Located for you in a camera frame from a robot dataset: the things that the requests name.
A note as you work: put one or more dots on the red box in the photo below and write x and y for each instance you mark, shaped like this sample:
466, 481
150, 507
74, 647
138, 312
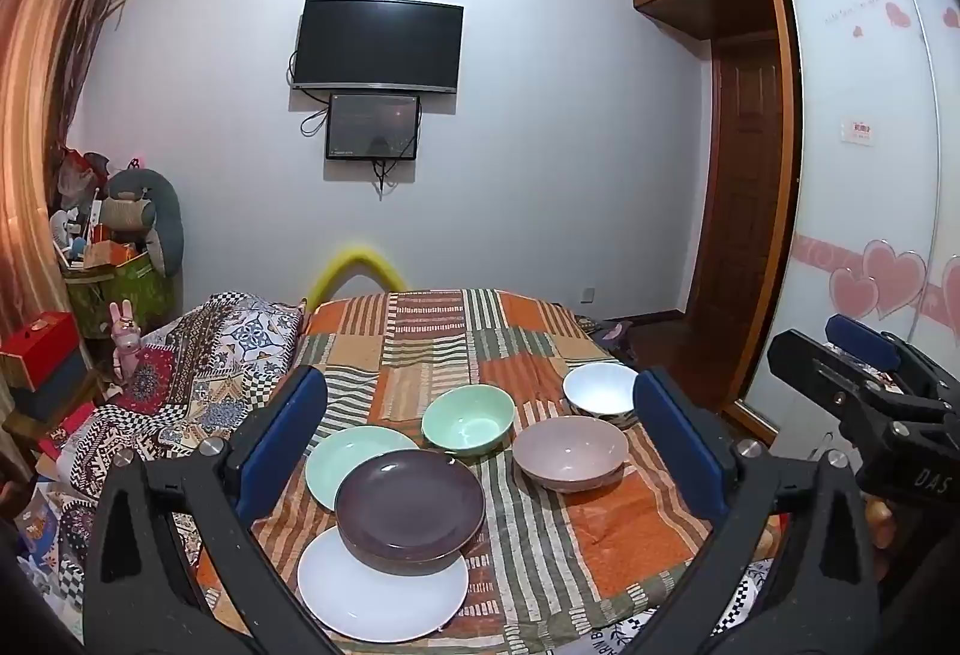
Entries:
37, 343

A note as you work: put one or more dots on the grey plush toy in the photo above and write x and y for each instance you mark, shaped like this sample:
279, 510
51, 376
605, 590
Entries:
146, 212

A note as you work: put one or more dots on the white heart-sticker sliding door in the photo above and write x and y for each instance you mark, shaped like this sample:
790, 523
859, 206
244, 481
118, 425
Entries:
855, 212
946, 175

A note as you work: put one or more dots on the brown curtain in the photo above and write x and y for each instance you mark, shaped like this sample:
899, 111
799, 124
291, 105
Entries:
94, 9

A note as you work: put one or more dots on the brown wooden door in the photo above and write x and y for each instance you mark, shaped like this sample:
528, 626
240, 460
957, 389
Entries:
742, 175

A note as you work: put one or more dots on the green bowl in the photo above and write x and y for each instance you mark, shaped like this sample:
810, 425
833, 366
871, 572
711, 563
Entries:
466, 422

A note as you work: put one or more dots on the person's right hand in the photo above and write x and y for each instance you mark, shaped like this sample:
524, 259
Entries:
881, 531

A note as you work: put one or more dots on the dark storage box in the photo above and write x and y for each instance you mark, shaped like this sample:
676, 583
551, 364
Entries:
52, 392

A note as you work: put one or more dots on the green plate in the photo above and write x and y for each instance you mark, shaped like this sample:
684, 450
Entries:
337, 464

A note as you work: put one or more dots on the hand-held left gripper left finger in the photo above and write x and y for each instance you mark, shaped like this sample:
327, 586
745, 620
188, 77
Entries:
289, 430

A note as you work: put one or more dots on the patterned quilt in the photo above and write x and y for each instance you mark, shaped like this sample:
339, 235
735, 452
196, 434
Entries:
202, 370

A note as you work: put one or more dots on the white printed bedsheet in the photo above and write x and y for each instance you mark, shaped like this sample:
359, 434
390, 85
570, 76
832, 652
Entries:
746, 587

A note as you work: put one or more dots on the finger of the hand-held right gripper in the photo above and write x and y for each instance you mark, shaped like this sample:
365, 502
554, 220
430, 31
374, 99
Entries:
862, 340
810, 366

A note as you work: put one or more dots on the striped patchwork blanket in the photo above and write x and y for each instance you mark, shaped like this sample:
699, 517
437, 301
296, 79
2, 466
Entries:
442, 340

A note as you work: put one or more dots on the pink bowl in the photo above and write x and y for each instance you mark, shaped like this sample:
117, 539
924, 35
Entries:
570, 456

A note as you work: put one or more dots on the white bowl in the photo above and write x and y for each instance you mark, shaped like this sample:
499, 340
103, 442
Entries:
600, 392

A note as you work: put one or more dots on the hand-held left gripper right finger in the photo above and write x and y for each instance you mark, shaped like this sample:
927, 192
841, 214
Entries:
675, 445

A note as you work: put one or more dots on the red label sticker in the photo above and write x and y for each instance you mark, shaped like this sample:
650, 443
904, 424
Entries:
862, 132

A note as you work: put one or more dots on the dark purple plate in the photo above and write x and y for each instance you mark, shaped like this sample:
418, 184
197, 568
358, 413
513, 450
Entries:
409, 505

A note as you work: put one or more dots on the black wall television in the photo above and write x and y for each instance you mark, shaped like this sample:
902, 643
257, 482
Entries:
379, 43

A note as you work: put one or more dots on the purple slipper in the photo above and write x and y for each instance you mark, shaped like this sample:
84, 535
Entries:
611, 334

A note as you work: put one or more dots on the white plate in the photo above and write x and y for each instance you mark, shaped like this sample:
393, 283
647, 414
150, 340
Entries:
360, 602

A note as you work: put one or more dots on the green bag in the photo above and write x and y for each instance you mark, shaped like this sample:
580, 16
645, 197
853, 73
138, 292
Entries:
131, 295

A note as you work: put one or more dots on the pink rabbit figure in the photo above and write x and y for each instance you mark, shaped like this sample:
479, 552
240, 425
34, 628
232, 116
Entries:
125, 336

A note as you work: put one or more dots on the orange curtain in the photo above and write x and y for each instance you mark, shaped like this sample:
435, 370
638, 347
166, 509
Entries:
30, 100

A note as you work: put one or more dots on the small black monitor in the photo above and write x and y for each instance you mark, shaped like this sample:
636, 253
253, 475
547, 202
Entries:
371, 126

